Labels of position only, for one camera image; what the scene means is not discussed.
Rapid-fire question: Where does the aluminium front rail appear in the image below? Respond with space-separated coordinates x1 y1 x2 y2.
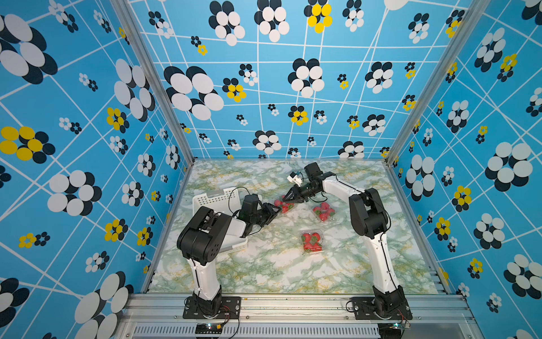
115 293 483 338

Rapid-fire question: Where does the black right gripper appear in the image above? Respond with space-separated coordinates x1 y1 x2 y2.
281 183 318 203

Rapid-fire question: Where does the aluminium corner post right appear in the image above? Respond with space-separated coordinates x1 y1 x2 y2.
386 0 492 164

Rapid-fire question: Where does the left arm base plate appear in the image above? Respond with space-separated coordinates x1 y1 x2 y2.
183 295 241 320

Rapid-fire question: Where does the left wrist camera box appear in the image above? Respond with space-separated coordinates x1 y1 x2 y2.
239 194 260 218

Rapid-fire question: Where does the aluminium corner post left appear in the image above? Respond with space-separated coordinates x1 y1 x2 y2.
111 0 196 166

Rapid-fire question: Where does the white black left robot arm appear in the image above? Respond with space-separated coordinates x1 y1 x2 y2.
176 203 280 318

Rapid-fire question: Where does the white perforated plastic basket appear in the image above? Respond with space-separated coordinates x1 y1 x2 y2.
192 186 249 256

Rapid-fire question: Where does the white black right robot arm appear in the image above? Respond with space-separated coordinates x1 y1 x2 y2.
283 162 412 320

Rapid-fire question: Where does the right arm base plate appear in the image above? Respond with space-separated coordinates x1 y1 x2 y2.
347 297 413 322

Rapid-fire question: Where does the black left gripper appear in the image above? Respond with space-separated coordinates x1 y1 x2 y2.
250 203 282 227

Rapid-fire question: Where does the aluminium corner post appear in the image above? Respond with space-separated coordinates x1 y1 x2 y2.
386 0 492 164
111 0 196 166

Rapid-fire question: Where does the small green circuit board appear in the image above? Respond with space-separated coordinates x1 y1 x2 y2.
195 323 222 336

